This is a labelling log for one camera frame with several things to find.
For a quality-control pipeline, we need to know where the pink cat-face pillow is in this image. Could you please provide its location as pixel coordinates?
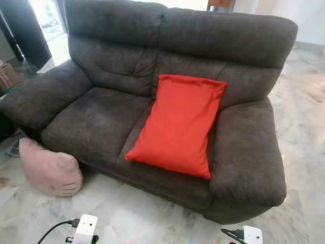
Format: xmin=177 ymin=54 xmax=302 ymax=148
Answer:
xmin=19 ymin=137 xmax=83 ymax=197

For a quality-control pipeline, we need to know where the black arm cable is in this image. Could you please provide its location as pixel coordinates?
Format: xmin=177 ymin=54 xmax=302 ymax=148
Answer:
xmin=37 ymin=219 xmax=81 ymax=244
xmin=221 ymin=228 xmax=246 ymax=244

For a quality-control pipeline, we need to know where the grey two-seat fabric sofa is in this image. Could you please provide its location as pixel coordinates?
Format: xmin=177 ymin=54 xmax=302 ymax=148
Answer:
xmin=0 ymin=0 xmax=299 ymax=225

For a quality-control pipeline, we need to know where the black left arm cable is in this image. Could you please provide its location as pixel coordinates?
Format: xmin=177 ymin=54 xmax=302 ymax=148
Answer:
xmin=37 ymin=219 xmax=81 ymax=244

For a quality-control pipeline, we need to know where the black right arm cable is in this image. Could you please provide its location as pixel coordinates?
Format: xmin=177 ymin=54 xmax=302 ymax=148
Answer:
xmin=221 ymin=228 xmax=246 ymax=244

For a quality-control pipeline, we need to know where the dark door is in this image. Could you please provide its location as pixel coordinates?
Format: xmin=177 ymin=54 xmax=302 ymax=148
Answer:
xmin=0 ymin=0 xmax=52 ymax=69

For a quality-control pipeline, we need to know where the brown cardboard box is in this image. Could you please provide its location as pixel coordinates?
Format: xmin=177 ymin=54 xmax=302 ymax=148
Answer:
xmin=0 ymin=61 xmax=22 ymax=95

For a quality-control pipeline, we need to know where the red pillow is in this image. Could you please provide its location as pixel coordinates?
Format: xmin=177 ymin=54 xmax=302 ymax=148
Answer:
xmin=124 ymin=74 xmax=228 ymax=180

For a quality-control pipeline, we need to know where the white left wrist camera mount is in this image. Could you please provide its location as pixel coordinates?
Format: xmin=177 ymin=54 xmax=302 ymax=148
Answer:
xmin=74 ymin=214 xmax=99 ymax=244

